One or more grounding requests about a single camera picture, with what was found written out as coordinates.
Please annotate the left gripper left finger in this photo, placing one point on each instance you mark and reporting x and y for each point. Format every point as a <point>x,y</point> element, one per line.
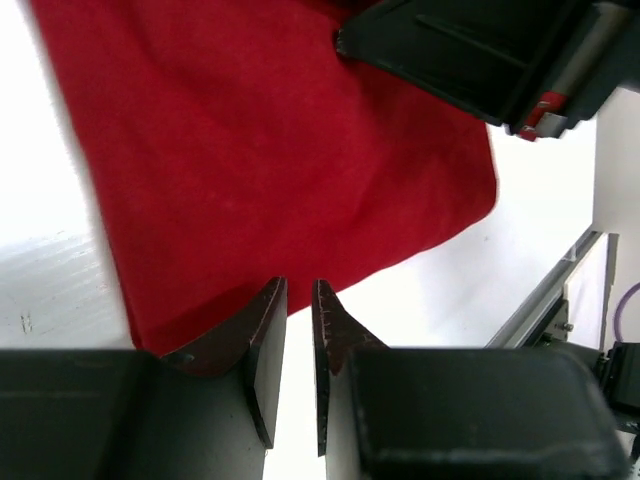
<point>205,411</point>

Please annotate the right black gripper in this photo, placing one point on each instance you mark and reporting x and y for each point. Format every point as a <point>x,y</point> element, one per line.
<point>524,64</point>

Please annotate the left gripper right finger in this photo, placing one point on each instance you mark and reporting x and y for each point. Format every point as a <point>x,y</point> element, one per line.
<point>489,413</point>

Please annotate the red t shirt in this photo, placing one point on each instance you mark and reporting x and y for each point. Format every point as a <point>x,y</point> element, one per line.
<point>228,144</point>

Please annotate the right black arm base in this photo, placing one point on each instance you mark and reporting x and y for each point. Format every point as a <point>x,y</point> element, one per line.
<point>616,371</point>

